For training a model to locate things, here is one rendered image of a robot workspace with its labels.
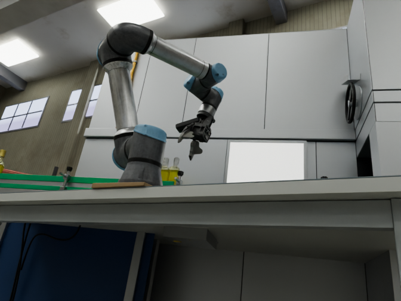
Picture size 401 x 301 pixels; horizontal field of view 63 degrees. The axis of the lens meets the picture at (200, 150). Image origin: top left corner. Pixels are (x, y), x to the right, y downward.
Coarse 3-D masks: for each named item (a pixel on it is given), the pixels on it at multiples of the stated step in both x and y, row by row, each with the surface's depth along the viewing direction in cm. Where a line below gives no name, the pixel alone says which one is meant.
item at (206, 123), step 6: (198, 114) 149; (204, 114) 147; (204, 120) 148; (210, 120) 146; (192, 126) 145; (198, 126) 144; (204, 126) 143; (210, 126) 146; (198, 132) 142; (204, 132) 143; (210, 132) 147; (192, 138) 148; (198, 138) 147; (204, 138) 144
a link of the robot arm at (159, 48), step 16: (112, 32) 119; (128, 32) 118; (144, 32) 119; (128, 48) 121; (144, 48) 121; (160, 48) 124; (176, 48) 127; (176, 64) 130; (192, 64) 131; (208, 64) 135; (208, 80) 138
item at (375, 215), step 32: (0, 224) 138; (96, 224) 107; (128, 224) 100; (160, 224) 94; (192, 224) 88; (224, 224) 84; (256, 224) 80; (288, 224) 77; (320, 224) 74; (352, 224) 71; (384, 224) 68
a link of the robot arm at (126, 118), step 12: (108, 48) 123; (108, 60) 125; (120, 60) 125; (108, 72) 127; (120, 72) 125; (120, 84) 125; (120, 96) 124; (132, 96) 127; (120, 108) 123; (132, 108) 125; (120, 120) 123; (132, 120) 124; (120, 132) 121; (132, 132) 121; (120, 144) 120; (120, 156) 120; (120, 168) 126
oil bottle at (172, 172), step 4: (172, 168) 172; (176, 168) 171; (168, 172) 171; (172, 172) 171; (176, 172) 170; (168, 176) 170; (172, 176) 170; (176, 176) 169; (168, 180) 169; (172, 180) 169
